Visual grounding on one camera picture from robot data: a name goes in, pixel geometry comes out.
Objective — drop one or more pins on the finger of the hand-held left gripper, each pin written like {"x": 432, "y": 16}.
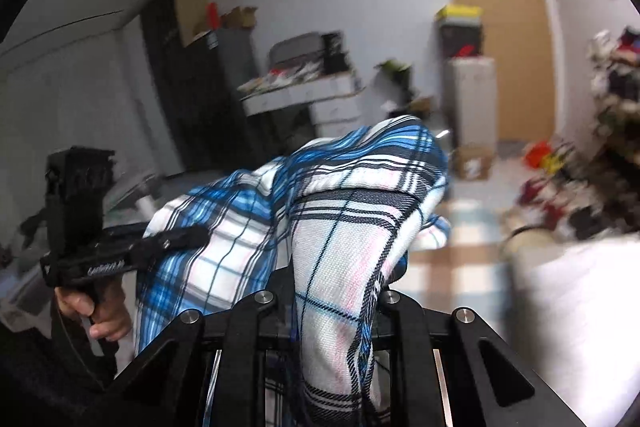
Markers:
{"x": 175, "y": 239}

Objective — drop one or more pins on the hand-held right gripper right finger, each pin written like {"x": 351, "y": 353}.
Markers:
{"x": 400, "y": 327}

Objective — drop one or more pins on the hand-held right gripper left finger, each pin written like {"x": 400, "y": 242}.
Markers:
{"x": 282, "y": 307}

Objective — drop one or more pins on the blue plaid shirt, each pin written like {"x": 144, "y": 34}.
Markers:
{"x": 340, "y": 247}

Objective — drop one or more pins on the person's left forearm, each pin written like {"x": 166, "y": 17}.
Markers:
{"x": 57, "y": 357}

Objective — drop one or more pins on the person's left hand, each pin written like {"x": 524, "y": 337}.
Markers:
{"x": 112, "y": 314}

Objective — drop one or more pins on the checked blanket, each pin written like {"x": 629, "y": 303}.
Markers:
{"x": 465, "y": 257}

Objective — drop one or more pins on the dark wardrobe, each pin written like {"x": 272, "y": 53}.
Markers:
{"x": 200, "y": 107}

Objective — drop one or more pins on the white pillow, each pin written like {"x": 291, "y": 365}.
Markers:
{"x": 575, "y": 317}

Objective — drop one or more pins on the small wooden stool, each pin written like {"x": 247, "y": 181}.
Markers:
{"x": 472, "y": 163}

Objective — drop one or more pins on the desk clutter pile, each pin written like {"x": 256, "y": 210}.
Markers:
{"x": 280, "y": 79}

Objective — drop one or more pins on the pile of shoes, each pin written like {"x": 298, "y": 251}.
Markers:
{"x": 550, "y": 202}

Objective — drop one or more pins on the grey tall cabinet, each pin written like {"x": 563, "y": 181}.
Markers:
{"x": 235, "y": 52}

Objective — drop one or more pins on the white drawer desk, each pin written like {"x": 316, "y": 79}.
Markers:
{"x": 330, "y": 109}

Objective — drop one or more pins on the grey arched mirror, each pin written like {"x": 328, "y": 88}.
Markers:
{"x": 295, "y": 52}

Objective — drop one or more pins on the large flat cardboard box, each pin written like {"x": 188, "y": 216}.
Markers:
{"x": 190, "y": 9}

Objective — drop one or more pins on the small open cardboard box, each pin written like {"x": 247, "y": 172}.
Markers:
{"x": 240, "y": 18}

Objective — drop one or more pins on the black gift bag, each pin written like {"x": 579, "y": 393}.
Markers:
{"x": 335, "y": 52}

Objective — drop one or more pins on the green flower bouquet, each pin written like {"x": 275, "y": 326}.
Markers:
{"x": 395, "y": 77}

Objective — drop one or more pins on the black red shoe box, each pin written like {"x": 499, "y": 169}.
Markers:
{"x": 462, "y": 50}

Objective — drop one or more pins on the wooden shoe rack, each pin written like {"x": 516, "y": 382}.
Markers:
{"x": 620, "y": 107}

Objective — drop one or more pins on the wooden door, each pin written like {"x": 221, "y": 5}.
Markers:
{"x": 500, "y": 32}

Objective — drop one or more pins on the row of sneakers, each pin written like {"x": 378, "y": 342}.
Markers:
{"x": 605, "y": 47}

